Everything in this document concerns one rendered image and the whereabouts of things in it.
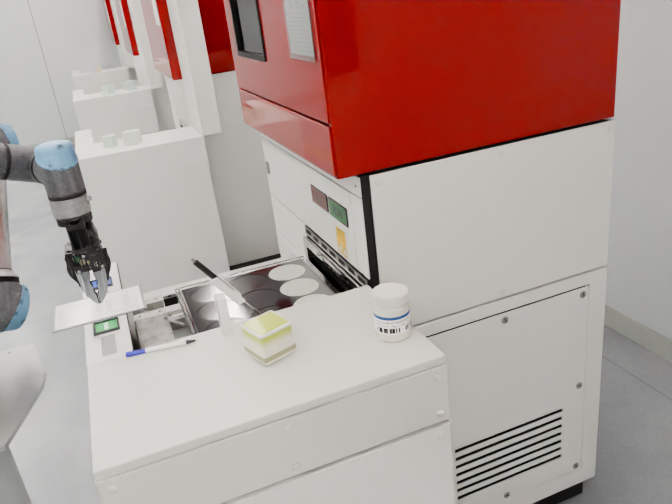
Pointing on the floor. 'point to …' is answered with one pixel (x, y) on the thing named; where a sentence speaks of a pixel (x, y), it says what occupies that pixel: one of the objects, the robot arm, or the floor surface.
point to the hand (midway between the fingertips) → (98, 296)
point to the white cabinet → (374, 475)
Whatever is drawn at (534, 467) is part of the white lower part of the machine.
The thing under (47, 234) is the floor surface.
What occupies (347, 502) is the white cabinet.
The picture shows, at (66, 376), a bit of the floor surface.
